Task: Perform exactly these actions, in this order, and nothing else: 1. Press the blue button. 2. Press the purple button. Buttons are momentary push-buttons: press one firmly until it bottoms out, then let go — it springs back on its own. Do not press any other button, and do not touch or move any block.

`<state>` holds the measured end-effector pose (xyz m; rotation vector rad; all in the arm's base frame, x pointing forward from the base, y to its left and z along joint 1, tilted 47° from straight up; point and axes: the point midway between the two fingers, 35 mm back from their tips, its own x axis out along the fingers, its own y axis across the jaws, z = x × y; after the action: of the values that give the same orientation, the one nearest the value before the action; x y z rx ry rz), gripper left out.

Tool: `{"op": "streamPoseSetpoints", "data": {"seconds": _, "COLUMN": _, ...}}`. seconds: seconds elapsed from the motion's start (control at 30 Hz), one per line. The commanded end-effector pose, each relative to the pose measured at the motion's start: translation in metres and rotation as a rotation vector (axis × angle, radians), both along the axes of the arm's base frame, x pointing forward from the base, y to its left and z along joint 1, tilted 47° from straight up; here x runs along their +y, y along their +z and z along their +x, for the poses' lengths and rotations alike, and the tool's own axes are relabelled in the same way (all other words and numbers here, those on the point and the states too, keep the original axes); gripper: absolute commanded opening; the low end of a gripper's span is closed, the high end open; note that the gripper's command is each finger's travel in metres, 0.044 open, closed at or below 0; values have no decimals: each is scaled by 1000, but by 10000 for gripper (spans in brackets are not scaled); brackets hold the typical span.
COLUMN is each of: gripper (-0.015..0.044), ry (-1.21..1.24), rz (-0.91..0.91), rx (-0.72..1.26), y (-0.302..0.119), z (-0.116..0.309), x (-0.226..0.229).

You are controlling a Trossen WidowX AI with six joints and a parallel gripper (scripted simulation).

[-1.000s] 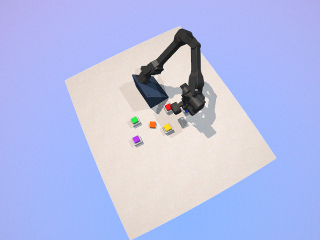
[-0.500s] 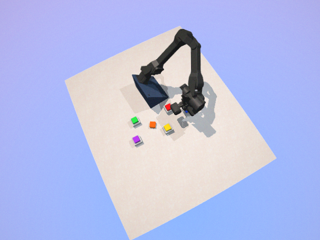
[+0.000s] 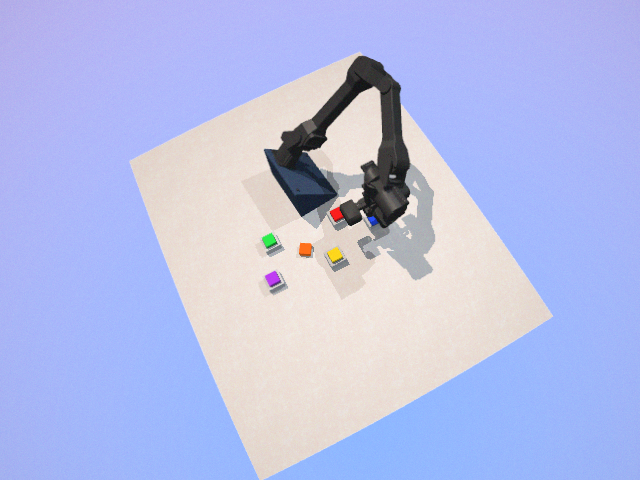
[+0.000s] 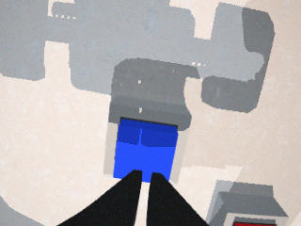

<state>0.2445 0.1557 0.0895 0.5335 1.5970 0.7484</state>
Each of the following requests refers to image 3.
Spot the purple button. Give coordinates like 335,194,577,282
262,269,286,293

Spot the small orange block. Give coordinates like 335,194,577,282
299,243,312,256

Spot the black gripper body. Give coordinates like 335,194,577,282
339,183,410,226

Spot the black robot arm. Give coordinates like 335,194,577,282
272,55,411,228

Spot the green button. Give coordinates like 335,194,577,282
259,231,282,255

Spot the yellow button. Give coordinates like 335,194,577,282
324,245,347,269

